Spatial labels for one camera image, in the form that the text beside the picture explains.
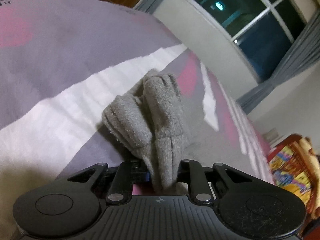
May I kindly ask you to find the grey sock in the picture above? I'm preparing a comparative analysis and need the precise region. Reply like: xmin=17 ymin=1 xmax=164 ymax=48
xmin=101 ymin=69 xmax=191 ymax=193

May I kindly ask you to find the aluminium frame window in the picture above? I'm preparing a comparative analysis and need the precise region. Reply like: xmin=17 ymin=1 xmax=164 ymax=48
xmin=178 ymin=0 xmax=311 ymax=83

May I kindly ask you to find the grey pink white bedspread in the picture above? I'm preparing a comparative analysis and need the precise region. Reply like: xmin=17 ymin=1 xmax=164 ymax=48
xmin=0 ymin=0 xmax=278 ymax=240

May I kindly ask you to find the cream printed blanket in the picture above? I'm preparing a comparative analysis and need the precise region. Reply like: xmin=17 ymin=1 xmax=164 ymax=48
xmin=299 ymin=136 xmax=320 ymax=160

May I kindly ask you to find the colourful red-bordered blanket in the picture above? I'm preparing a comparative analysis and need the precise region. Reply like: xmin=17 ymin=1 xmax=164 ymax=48
xmin=267 ymin=134 xmax=320 ymax=217

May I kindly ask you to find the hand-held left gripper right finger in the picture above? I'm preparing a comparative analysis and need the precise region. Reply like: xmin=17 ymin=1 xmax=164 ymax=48
xmin=176 ymin=159 xmax=253 ymax=204

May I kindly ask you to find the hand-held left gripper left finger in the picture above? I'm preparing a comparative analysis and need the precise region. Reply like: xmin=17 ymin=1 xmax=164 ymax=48
xmin=67 ymin=160 xmax=151 ymax=203

